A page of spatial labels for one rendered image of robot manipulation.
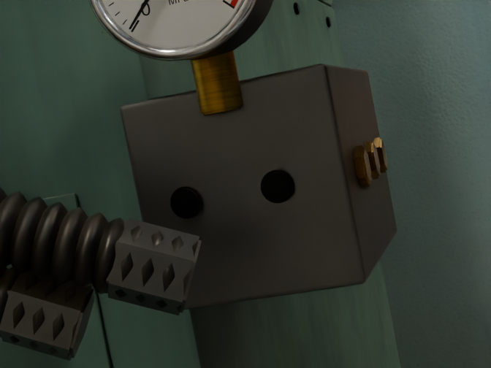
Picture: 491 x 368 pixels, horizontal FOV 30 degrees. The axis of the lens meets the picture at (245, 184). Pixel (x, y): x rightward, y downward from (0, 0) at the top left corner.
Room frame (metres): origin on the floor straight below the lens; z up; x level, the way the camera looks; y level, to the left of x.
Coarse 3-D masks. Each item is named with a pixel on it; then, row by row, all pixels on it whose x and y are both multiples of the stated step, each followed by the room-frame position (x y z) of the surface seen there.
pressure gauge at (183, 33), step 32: (96, 0) 0.31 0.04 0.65; (128, 0) 0.31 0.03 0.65; (160, 0) 0.31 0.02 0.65; (192, 0) 0.31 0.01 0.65; (224, 0) 0.30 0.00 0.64; (256, 0) 0.30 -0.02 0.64; (128, 32) 0.31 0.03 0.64; (160, 32) 0.31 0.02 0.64; (192, 32) 0.31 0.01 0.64; (224, 32) 0.30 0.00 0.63; (192, 64) 0.33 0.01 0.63; (224, 64) 0.33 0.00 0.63; (224, 96) 0.33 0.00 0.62
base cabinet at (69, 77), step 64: (0, 0) 0.39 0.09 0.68; (64, 0) 0.39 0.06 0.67; (0, 64) 0.39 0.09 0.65; (64, 64) 0.39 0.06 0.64; (128, 64) 0.38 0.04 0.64; (256, 64) 0.57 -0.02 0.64; (0, 128) 0.40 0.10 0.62; (64, 128) 0.39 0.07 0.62; (64, 192) 0.39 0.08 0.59; (128, 192) 0.38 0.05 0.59; (128, 320) 0.39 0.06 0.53; (192, 320) 0.38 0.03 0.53; (256, 320) 0.47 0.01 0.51; (320, 320) 0.61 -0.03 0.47; (384, 320) 0.88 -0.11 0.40
